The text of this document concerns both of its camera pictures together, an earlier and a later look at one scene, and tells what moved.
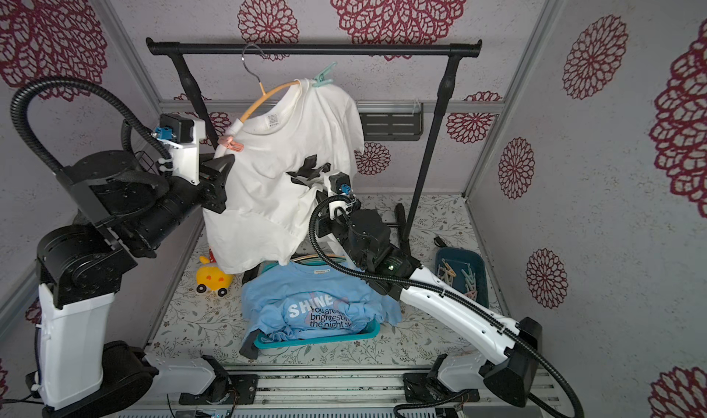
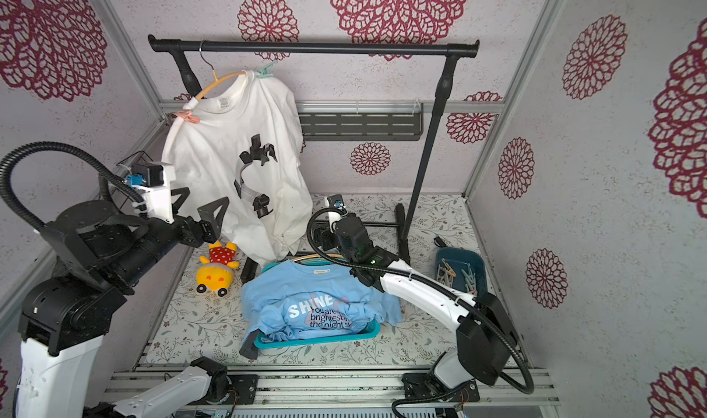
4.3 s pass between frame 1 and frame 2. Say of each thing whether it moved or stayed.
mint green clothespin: moved
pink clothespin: moved
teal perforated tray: stayed
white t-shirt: moved
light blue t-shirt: stayed
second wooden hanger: stayed
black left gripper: moved
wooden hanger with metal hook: moved
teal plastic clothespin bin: stayed
